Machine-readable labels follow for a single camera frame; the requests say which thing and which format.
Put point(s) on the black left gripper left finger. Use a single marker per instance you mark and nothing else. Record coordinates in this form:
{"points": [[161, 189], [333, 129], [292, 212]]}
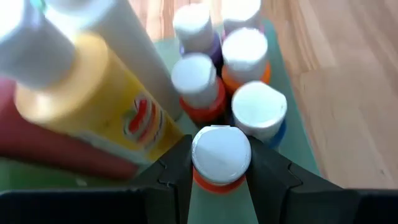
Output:
{"points": [[174, 193]]}

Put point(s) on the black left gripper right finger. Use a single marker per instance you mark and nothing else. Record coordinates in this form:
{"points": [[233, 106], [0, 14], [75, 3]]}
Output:
{"points": [[270, 189]]}

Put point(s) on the small red paint bottle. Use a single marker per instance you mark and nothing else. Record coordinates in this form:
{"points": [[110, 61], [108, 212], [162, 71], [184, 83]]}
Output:
{"points": [[194, 77], [220, 152]]}

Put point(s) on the small blue paint bottle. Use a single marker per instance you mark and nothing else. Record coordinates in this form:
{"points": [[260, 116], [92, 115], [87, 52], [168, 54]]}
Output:
{"points": [[258, 109]]}

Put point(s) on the large yellow paint bottle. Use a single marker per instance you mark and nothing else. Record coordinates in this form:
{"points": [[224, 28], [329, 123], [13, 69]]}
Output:
{"points": [[102, 102]]}

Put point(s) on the large pink paint bottle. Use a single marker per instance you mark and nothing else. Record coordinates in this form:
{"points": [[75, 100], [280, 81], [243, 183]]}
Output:
{"points": [[46, 149]]}

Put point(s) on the small orange paint bottle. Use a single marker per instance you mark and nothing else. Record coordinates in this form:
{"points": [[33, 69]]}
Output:
{"points": [[244, 53]]}

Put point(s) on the large white paint bottle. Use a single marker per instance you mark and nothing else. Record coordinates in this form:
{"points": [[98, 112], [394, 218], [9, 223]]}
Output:
{"points": [[133, 46]]}

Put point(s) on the small purple paint bottle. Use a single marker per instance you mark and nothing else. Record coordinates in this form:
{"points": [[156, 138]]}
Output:
{"points": [[192, 25]]}

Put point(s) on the small pink paint bottle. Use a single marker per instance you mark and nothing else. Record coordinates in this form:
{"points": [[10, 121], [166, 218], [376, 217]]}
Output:
{"points": [[241, 12]]}

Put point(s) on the teal translucent plastic bin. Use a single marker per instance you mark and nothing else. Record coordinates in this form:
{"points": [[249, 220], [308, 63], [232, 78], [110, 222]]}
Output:
{"points": [[220, 211]]}

